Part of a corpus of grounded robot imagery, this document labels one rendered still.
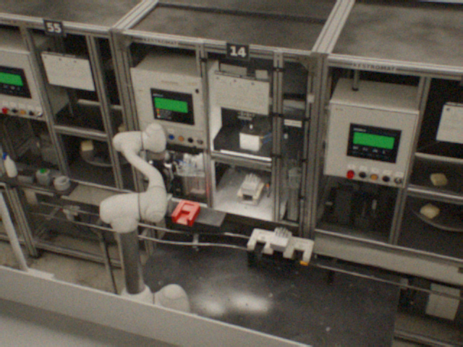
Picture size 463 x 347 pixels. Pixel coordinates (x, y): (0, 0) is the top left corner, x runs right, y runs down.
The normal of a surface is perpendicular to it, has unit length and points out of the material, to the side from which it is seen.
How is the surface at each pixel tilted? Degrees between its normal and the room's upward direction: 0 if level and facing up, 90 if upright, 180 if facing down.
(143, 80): 90
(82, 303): 90
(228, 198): 0
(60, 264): 0
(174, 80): 90
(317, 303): 0
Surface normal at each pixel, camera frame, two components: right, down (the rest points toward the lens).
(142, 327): -0.32, 0.59
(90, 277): -0.04, -0.79
